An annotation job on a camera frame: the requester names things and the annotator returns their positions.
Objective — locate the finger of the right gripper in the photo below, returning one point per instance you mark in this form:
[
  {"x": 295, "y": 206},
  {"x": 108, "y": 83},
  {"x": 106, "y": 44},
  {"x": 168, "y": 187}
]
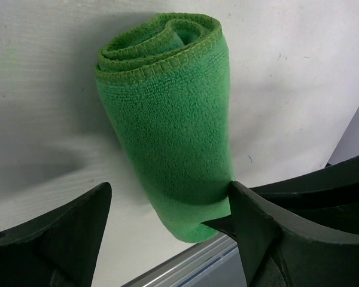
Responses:
[{"x": 224, "y": 225}]

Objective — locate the green microfiber towel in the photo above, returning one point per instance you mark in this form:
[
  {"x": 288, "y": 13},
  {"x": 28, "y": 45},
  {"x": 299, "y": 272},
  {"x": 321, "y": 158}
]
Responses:
[{"x": 165, "y": 86}]

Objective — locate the aluminium mounting rail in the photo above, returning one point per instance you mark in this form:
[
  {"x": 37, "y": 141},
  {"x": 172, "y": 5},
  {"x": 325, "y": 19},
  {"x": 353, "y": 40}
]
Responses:
[{"x": 215, "y": 262}]

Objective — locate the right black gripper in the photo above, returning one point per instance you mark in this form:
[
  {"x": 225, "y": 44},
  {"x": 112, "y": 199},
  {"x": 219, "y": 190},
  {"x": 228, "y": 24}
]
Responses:
[{"x": 316, "y": 247}]

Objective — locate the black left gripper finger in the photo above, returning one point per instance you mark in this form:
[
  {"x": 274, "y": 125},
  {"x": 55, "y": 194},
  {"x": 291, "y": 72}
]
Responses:
[{"x": 58, "y": 248}]

